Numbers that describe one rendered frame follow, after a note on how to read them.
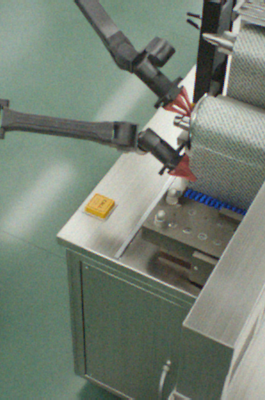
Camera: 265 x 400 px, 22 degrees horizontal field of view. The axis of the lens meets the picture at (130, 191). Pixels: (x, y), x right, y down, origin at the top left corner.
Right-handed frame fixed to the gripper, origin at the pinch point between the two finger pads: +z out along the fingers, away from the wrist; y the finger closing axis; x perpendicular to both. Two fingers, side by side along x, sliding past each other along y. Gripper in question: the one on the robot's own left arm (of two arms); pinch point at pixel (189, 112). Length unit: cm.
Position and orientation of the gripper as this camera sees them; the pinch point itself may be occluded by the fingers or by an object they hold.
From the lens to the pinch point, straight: 197.3
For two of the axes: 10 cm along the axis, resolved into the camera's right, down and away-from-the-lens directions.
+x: 5.4, -3.5, -7.6
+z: 7.2, 6.6, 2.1
